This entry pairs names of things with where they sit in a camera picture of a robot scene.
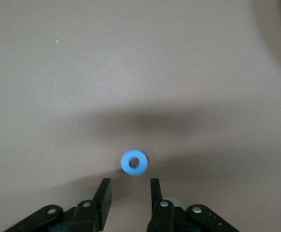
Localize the blue foam letter o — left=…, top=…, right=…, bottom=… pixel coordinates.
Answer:
left=120, top=147, right=149, bottom=176

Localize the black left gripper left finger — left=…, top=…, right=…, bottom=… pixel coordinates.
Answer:
left=70, top=178, right=113, bottom=232

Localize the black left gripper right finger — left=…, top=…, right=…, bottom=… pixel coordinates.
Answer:
left=146, top=178, right=175, bottom=232

